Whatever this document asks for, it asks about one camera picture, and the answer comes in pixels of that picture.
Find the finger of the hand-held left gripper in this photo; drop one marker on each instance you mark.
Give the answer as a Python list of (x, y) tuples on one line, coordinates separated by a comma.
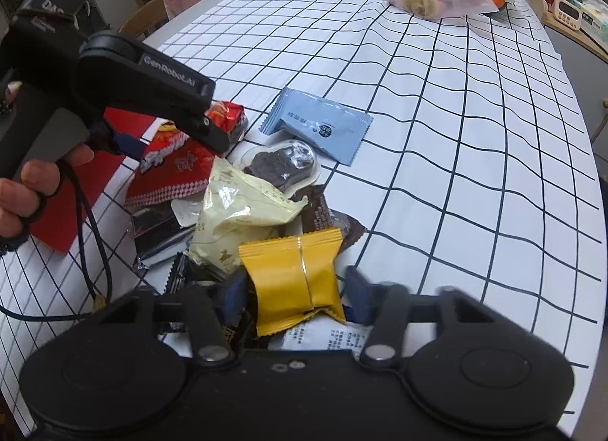
[(121, 142), (156, 80)]

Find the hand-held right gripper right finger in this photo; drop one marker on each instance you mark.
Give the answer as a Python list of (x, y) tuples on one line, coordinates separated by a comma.
[(358, 293)]

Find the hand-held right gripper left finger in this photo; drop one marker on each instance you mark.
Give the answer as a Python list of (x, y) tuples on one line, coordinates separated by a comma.
[(232, 301)]

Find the yellow snack packet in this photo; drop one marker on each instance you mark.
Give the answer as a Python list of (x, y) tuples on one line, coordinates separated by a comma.
[(289, 279)]

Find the orange-red shiny snack packet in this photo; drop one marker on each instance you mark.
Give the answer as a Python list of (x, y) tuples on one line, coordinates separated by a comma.
[(232, 118)]

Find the cream snack packet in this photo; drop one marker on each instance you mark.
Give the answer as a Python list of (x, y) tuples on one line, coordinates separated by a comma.
[(232, 213)]

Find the dark snack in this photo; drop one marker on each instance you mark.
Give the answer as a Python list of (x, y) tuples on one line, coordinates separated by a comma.
[(156, 236)]

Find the red cardboard box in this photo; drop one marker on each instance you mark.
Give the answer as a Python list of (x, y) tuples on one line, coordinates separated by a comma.
[(61, 232)]

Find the person's left hand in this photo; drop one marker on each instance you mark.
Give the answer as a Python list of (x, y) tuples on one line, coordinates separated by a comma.
[(14, 203)]

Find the red white printed snack packet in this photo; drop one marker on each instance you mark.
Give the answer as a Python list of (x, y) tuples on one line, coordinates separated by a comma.
[(159, 153)]

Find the white printed paper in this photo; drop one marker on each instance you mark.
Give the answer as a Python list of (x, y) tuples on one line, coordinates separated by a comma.
[(323, 336)]

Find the wooden chair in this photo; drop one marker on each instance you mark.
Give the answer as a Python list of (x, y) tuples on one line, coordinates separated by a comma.
[(142, 18)]

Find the red patterned snack packet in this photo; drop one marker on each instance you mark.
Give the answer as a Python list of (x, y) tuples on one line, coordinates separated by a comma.
[(180, 175)]

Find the brown snack packet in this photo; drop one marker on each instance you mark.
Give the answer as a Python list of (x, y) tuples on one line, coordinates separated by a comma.
[(327, 220)]

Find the clear-wrapped chocolate cake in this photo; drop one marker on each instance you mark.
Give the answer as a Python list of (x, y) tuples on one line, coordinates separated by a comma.
[(278, 165)]

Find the white checked tablecloth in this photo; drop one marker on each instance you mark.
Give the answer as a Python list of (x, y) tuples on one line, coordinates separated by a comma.
[(451, 160)]

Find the blue-grey snack packet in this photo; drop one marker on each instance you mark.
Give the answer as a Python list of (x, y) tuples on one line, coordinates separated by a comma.
[(323, 127)]

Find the white timer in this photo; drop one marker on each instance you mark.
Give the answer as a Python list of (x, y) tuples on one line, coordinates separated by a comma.
[(567, 15)]

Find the tissue pack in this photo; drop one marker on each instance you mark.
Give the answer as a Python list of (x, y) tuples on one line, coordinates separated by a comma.
[(596, 18)]

